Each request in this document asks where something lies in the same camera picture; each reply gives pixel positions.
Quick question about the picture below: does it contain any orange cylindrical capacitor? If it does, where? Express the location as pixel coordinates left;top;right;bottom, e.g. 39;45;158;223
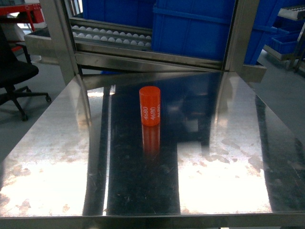
139;86;161;126

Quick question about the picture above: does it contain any large blue plastic crate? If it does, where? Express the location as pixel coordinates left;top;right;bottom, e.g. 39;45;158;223
152;0;283;64

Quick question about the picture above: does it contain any stainless steel roller rack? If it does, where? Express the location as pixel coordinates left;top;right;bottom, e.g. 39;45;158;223
25;0;266;83

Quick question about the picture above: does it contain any black office chair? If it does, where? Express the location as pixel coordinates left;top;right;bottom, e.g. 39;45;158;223
0;30;51;121

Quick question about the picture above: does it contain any small blue bin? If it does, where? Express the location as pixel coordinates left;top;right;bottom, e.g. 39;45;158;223
267;33;299;61

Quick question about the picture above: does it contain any red metal frame table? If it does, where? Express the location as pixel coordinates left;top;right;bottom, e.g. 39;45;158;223
0;3;44;31

